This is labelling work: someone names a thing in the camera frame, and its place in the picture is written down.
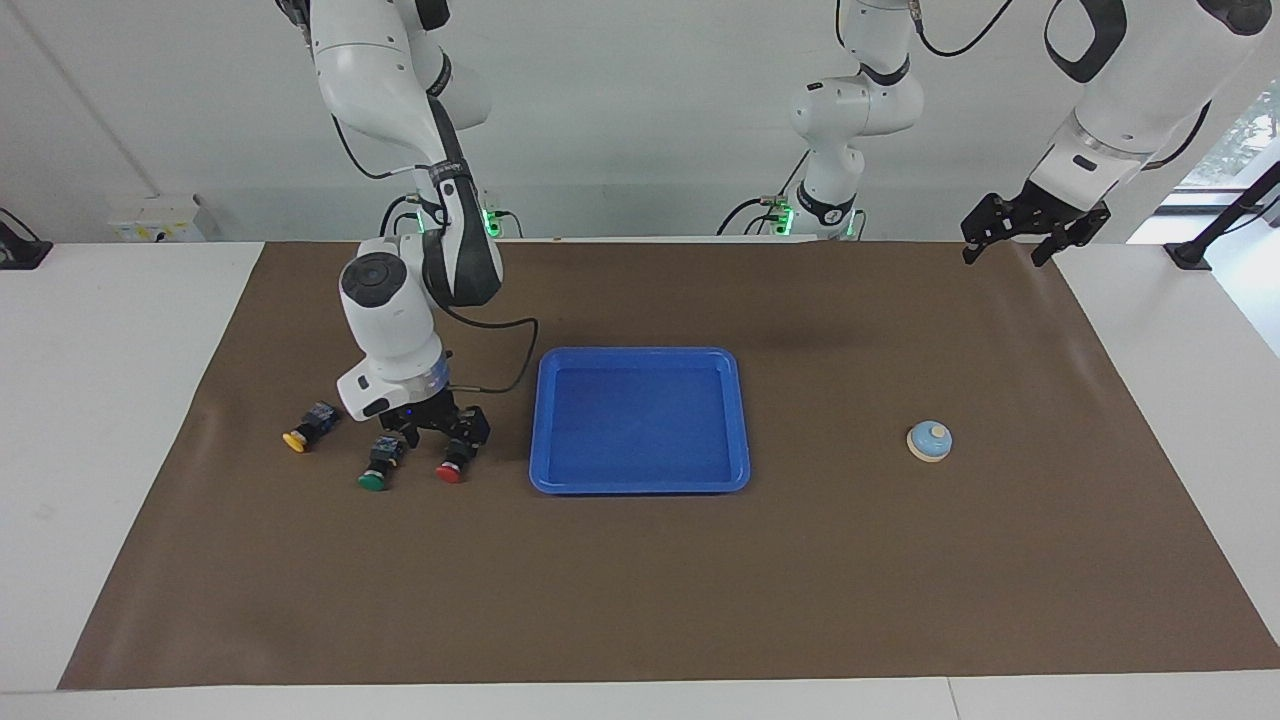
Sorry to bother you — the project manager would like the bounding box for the green push button switch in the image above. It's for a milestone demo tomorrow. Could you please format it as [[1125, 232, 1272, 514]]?
[[358, 437, 406, 492]]

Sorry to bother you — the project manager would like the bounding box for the yellow push button switch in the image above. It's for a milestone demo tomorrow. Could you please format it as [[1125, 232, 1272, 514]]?
[[282, 402, 341, 454]]

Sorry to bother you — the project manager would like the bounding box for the blue service bell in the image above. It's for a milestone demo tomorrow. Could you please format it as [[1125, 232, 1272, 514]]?
[[906, 420, 954, 464]]

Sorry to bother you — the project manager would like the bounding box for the blue plastic tray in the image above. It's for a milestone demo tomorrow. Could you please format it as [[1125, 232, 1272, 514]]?
[[528, 346, 752, 496]]

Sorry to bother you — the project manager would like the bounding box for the window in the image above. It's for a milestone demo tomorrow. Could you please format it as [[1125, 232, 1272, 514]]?
[[1178, 85, 1280, 193]]

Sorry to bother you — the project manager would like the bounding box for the brown table mat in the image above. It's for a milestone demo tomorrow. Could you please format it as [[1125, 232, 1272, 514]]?
[[57, 240, 1280, 691]]

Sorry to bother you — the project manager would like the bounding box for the black table clamp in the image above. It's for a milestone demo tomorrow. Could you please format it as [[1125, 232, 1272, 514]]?
[[0, 207, 53, 271]]

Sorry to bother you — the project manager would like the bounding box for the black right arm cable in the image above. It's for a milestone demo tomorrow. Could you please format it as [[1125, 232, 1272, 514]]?
[[332, 112, 541, 394]]

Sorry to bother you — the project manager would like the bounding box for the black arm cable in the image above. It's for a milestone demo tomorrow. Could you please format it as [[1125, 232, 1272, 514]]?
[[332, 112, 541, 394], [912, 0, 1213, 171]]

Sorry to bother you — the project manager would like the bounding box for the black camera stand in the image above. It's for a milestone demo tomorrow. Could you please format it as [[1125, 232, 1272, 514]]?
[[1163, 160, 1280, 271]]

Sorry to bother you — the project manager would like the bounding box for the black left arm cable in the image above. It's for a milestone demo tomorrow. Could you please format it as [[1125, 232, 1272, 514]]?
[[912, 0, 1213, 171]]

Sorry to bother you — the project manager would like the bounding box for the white wall socket box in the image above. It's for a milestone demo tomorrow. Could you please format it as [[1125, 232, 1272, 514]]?
[[108, 195, 206, 243]]

